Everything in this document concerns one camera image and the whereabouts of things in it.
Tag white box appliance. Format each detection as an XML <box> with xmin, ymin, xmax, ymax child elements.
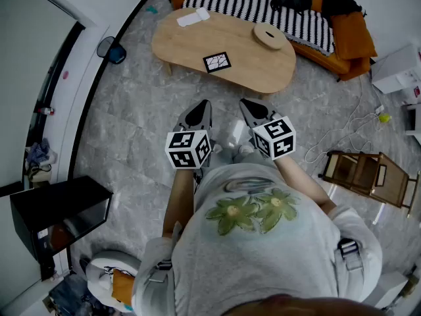
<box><xmin>371</xmin><ymin>43</ymin><xmax>421</xmax><ymax>95</ymax></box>

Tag blue cloth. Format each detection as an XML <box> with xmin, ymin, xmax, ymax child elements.
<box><xmin>26</xmin><ymin>138</ymin><xmax>52</xmax><ymax>167</ymax></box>

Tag orange sofa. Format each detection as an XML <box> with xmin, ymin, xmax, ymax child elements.
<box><xmin>169</xmin><ymin>0</ymin><xmax>378</xmax><ymax>82</ymax></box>

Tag blue round container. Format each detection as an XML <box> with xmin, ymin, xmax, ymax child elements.
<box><xmin>108</xmin><ymin>46</ymin><xmax>128</xmax><ymax>65</ymax></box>

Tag person's left forearm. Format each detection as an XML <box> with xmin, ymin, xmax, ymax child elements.
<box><xmin>162</xmin><ymin>168</ymin><xmax>195</xmax><ymax>239</ymax></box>

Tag beige bag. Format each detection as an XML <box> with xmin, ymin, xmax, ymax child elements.
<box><xmin>25</xmin><ymin>163</ymin><xmax>53</xmax><ymax>182</ymax></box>

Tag person's legs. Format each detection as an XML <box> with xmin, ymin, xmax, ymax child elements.
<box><xmin>210</xmin><ymin>139</ymin><xmax>268</xmax><ymax>171</ymax></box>

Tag wooden coffee table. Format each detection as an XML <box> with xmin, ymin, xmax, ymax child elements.
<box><xmin>151</xmin><ymin>7</ymin><xmax>297</xmax><ymax>100</ymax></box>

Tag small wooden shelf stand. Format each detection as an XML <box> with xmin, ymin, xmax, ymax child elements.
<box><xmin>319</xmin><ymin>149</ymin><xmax>421</xmax><ymax>217</ymax></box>

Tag person's right forearm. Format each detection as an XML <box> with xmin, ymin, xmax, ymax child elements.
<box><xmin>274</xmin><ymin>156</ymin><xmax>337</xmax><ymax>214</ymax></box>

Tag grey harness strap buckle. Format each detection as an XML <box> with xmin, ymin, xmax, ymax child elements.
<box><xmin>147</xmin><ymin>260</ymin><xmax>174</xmax><ymax>284</ymax></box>
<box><xmin>334</xmin><ymin>238</ymin><xmax>364</xmax><ymax>271</ymax></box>

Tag white shelf unit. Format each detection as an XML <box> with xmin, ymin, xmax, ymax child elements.
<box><xmin>405</xmin><ymin>103</ymin><xmax>421</xmax><ymax>137</ymax></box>

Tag black garment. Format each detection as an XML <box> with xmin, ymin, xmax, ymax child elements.
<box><xmin>314</xmin><ymin>0</ymin><xmax>363</xmax><ymax>18</ymax></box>

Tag white cloth on table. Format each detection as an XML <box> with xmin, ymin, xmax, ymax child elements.
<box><xmin>176</xmin><ymin>7</ymin><xmax>211</xmax><ymax>28</ymax></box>

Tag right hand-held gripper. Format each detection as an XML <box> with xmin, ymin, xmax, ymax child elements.
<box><xmin>239</xmin><ymin>97</ymin><xmax>297</xmax><ymax>161</ymax></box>

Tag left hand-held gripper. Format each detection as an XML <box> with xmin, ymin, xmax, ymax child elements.
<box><xmin>164</xmin><ymin>99</ymin><xmax>214</xmax><ymax>170</ymax></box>

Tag black cabinet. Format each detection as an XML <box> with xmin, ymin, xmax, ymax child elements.
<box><xmin>9</xmin><ymin>175</ymin><xmax>114</xmax><ymax>281</ymax></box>

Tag black picture frame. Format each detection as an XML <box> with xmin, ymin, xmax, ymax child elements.
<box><xmin>202</xmin><ymin>51</ymin><xmax>232</xmax><ymax>74</ymax></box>

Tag white round chair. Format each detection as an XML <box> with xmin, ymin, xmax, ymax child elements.
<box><xmin>85</xmin><ymin>250</ymin><xmax>143</xmax><ymax>313</ymax></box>

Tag white cable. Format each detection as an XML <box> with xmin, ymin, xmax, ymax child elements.
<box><xmin>304</xmin><ymin>74</ymin><xmax>386</xmax><ymax>165</ymax></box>

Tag black white striped blanket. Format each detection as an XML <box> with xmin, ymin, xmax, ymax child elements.
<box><xmin>182</xmin><ymin>0</ymin><xmax>336</xmax><ymax>56</ymax></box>

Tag white red-labelled box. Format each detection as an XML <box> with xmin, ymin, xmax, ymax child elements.
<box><xmin>403</xmin><ymin>86</ymin><xmax>421</xmax><ymax>105</ymax></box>

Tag person's grey flower-print shirt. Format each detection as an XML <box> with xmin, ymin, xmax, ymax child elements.
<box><xmin>131</xmin><ymin>161</ymin><xmax>384</xmax><ymax>316</ymax></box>

